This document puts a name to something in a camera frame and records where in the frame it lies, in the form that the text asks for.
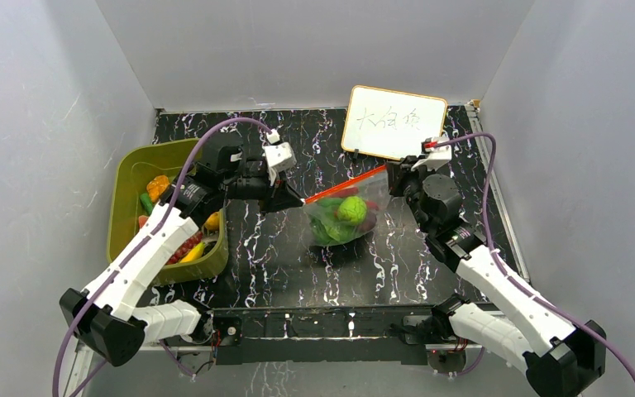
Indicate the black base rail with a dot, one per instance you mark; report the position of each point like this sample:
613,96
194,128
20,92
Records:
404,334

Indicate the red grape bunch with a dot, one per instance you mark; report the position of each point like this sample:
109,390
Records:
185,248

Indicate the white board orange frame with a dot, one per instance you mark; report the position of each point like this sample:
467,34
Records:
391,124

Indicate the dark red plum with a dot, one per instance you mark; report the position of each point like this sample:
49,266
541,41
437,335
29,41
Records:
369,222

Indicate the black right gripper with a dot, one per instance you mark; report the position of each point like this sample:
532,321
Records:
397,179

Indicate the watermelon slice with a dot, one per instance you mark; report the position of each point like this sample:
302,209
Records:
142,221

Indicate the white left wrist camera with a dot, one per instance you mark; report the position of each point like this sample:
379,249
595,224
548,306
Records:
279,156

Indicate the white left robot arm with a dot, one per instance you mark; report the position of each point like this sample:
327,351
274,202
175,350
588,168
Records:
105,316

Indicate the yellow banana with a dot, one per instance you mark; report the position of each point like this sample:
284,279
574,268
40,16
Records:
194,254

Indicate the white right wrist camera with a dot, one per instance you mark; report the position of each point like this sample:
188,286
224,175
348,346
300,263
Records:
435,153

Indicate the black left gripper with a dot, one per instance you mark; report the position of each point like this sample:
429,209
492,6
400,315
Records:
278,197

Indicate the olive green plastic basket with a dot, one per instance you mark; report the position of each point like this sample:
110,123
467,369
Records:
134,172

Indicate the orange tangerine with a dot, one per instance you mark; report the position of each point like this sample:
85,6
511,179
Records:
212,224

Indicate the light green round fruit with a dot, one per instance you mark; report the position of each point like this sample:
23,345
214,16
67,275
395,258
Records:
352,211

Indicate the dark green cucumber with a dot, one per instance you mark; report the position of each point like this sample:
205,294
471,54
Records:
146,203

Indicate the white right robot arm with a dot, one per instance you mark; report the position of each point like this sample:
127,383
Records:
557,357

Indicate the clear zip top bag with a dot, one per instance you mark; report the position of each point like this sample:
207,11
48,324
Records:
373,183

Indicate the orange bumpy fruit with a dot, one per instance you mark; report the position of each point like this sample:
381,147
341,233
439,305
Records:
156,187

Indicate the green lettuce head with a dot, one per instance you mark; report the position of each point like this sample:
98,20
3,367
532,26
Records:
327,230

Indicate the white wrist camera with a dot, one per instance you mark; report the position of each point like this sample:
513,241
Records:
279,156
435,153

